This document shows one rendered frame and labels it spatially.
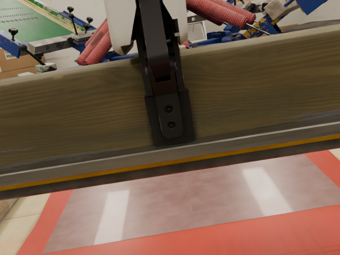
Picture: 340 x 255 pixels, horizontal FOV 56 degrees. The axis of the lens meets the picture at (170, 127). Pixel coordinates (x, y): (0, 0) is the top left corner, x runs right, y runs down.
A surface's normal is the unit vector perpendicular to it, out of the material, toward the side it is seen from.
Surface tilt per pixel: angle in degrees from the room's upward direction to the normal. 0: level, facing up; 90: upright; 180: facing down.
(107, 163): 90
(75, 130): 90
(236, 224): 0
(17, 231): 0
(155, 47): 61
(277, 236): 0
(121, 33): 93
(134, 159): 90
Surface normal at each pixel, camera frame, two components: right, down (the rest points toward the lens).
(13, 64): 0.15, 0.33
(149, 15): -0.05, -0.16
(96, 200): -0.18, -0.93
